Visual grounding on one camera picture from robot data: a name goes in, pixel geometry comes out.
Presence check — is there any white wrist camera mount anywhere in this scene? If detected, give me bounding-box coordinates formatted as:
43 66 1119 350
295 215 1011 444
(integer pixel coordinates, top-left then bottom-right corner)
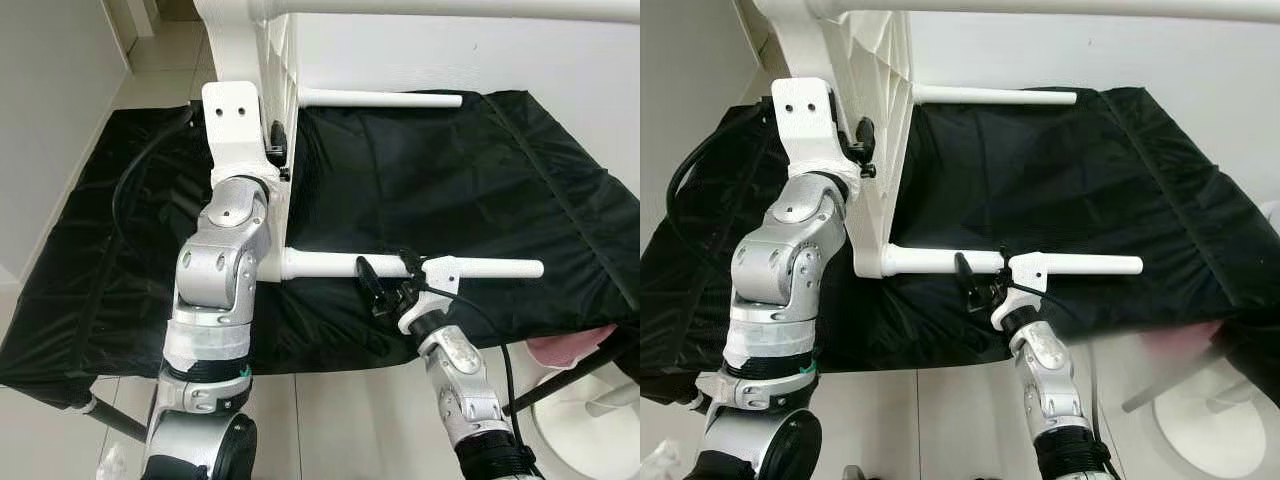
202 82 276 186
398 256 461 336
770 78 861 181
990 252 1051 331

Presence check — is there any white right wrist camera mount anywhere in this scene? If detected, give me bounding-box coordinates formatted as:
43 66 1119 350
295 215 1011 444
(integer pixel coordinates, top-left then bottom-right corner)
990 252 1051 331
398 256 461 336

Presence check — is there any pink cushion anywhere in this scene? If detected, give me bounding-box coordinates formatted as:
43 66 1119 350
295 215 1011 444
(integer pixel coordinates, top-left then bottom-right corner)
1140 320 1226 357
525 325 616 371

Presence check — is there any white door frame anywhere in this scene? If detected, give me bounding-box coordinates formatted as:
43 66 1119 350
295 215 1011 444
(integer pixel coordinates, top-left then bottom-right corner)
735 0 771 46
105 0 157 41

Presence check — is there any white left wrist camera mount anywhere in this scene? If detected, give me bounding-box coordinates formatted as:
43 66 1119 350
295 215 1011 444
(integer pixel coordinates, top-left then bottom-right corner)
770 78 861 181
202 82 276 186

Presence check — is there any white round plastic base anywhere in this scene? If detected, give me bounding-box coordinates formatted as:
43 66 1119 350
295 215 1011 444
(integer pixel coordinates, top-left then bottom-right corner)
530 365 640 480
1150 360 1280 480

